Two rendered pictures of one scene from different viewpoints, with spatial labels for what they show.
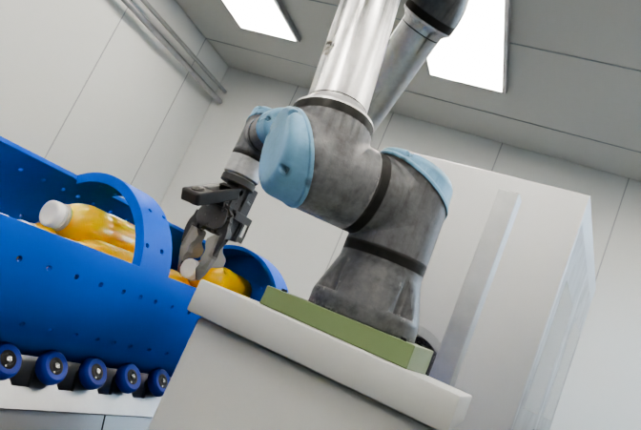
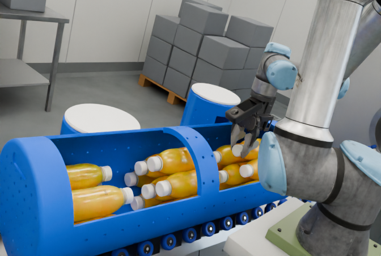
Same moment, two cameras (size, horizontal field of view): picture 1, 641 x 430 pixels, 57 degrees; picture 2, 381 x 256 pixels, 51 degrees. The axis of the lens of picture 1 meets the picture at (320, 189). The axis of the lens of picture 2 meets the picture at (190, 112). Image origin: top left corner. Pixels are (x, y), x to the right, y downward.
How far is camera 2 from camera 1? 0.50 m
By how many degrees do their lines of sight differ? 35
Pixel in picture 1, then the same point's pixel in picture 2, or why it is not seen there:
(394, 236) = (347, 213)
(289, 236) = not seen: outside the picture
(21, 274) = (141, 230)
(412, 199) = (360, 192)
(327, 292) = (304, 237)
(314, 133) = (286, 164)
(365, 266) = (327, 227)
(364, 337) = not seen: outside the picture
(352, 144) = (313, 164)
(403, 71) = (373, 40)
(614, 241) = not seen: outside the picture
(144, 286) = (206, 203)
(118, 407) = (205, 243)
